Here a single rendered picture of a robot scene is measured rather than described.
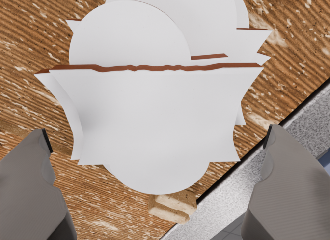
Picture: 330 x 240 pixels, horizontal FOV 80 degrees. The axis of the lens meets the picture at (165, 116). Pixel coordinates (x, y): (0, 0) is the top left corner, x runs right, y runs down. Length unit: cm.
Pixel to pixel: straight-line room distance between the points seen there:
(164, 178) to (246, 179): 20
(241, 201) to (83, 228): 26
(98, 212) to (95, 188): 5
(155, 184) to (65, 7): 16
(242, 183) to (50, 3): 32
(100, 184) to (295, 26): 28
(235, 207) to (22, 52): 36
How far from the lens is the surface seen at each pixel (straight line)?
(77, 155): 17
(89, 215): 35
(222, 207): 38
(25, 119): 26
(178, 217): 30
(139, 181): 16
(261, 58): 18
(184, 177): 16
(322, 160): 47
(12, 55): 23
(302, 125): 31
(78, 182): 30
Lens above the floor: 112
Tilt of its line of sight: 60 degrees down
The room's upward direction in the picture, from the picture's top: 177 degrees clockwise
